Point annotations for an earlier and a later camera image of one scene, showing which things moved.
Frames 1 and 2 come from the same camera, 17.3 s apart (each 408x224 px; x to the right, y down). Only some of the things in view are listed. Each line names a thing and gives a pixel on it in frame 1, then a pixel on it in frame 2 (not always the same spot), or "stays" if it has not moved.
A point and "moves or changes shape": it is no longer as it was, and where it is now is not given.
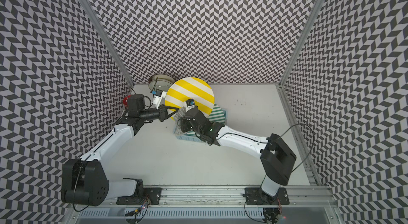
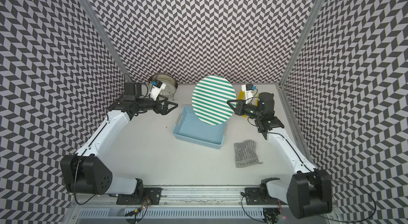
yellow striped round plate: [180, 91] to [241, 96]
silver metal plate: [162, 82] stays
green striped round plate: [217, 115] moves or changes shape
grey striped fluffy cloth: [180, 113] to [246, 154]
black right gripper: [185, 126] to [238, 110]
